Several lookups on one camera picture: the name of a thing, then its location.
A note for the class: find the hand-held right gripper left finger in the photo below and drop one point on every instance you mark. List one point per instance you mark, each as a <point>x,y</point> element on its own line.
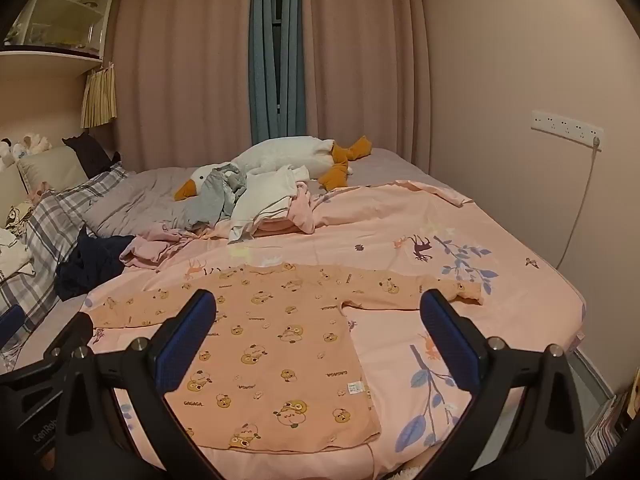
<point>187,332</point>

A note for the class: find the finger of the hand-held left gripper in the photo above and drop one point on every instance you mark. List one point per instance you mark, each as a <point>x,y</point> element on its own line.
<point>10,325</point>
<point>75,330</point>

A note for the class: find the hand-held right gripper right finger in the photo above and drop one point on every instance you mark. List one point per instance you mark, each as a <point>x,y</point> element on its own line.
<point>452,337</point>

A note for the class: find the orange cartoon print shirt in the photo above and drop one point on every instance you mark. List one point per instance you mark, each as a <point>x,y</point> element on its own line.
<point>280,350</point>

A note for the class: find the white printed shirt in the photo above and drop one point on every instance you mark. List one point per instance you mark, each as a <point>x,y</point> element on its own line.
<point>12,260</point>

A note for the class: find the dark navy garment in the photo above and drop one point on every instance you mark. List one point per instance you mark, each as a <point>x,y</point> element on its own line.
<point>90,265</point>

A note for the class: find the pink garment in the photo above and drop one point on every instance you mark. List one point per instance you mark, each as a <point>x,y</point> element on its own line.
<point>300,212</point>
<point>150,250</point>

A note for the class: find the cartoon print pillow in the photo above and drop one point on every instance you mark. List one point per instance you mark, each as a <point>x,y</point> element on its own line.
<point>19,217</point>

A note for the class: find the pink animal print blanket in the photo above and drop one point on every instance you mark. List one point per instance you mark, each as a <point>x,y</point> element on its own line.
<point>400,220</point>

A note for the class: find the grey garment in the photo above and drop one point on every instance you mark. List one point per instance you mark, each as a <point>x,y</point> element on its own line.
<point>210,205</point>

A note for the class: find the small pink cloth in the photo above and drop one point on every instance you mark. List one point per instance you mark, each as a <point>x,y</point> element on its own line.
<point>42,195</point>

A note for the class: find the beige headboard cushion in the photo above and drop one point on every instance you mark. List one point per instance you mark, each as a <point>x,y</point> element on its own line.
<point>50,167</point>
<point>10,190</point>

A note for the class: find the cream white garment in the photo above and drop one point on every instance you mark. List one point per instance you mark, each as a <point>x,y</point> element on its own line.
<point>265,190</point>

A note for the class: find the dark brown cloth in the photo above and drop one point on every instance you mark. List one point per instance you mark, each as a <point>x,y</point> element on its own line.
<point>90,155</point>

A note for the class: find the stack of books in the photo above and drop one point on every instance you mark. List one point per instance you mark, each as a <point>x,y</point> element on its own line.
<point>605,430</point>

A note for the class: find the beige plush toy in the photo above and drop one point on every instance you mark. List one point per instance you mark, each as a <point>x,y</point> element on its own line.
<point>35,142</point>

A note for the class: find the white goose plush toy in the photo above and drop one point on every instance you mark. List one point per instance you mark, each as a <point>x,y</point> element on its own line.
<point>285,152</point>

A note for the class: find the yellow striped hanging cloth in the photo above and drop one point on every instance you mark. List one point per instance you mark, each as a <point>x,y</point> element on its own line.
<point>99,97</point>

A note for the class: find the white power strip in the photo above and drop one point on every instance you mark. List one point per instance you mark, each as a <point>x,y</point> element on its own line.
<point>565,127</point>

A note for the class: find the pink curtain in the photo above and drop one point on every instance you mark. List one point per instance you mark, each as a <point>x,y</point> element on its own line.
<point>365,60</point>
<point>185,60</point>

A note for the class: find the blue curtain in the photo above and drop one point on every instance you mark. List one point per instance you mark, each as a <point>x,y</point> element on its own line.
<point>265,60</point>

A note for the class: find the white wall shelf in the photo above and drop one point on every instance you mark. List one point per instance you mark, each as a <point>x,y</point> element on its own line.
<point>60,15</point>

